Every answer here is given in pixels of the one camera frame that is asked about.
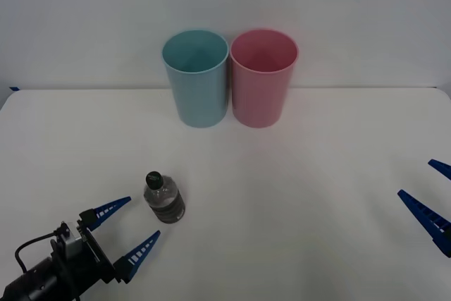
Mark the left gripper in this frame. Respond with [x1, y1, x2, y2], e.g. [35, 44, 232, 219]
[49, 195, 161, 298]

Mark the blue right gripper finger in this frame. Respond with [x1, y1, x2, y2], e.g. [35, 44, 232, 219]
[397, 189, 451, 259]
[427, 159, 451, 180]

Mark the small clear bottle black cap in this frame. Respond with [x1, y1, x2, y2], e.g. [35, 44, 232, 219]
[143, 171, 187, 225]

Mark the pale blue plastic bin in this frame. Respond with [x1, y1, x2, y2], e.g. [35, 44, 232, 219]
[161, 28, 230, 129]

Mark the pink plastic bin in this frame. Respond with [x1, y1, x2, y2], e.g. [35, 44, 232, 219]
[229, 27, 299, 128]

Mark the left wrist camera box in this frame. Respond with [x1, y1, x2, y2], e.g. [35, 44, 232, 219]
[58, 221, 87, 257]

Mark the black camera cable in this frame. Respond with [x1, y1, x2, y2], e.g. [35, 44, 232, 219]
[13, 228, 68, 274]

